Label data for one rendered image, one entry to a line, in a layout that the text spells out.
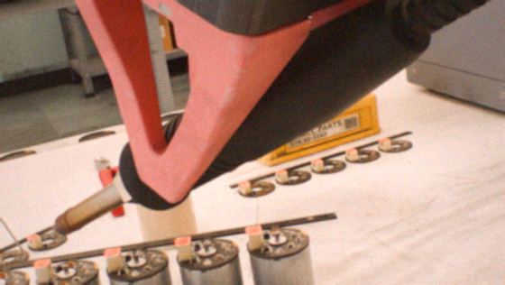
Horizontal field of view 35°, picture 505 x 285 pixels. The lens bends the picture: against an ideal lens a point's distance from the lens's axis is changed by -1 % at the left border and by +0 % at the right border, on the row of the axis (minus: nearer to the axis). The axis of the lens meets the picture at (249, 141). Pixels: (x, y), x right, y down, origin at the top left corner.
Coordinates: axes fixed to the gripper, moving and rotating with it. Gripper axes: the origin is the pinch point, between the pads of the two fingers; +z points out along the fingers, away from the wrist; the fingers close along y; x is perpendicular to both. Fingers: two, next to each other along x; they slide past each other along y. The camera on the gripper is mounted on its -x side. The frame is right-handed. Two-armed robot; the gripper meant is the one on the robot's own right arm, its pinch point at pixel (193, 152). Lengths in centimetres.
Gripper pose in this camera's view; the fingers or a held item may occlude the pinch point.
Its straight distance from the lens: 23.1
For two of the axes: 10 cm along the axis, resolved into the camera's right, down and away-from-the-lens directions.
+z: -2.1, 7.9, 5.8
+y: -6.5, 3.3, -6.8
